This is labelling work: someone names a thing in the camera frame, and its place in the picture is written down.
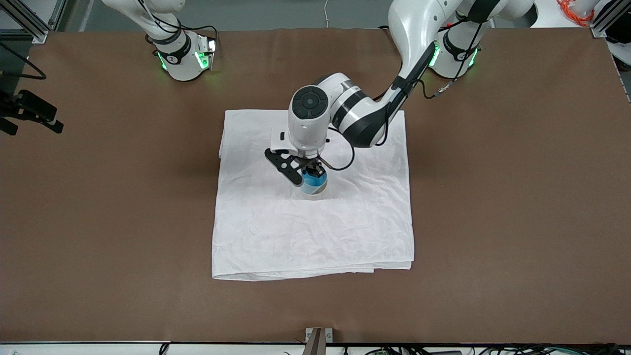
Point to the blue cup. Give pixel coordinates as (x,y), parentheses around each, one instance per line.
(311,185)

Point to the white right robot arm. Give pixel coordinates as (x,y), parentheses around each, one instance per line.
(180,61)

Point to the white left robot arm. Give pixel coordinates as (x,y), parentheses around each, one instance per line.
(360,113)

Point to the white cloth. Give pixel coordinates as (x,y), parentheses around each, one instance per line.
(276,231)

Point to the brown table cover sheet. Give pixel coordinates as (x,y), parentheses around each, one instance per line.
(315,305)

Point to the aluminium frame profile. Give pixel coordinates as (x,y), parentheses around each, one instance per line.
(609,19)
(34,24)

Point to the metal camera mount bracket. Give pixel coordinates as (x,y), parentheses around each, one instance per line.
(315,342)

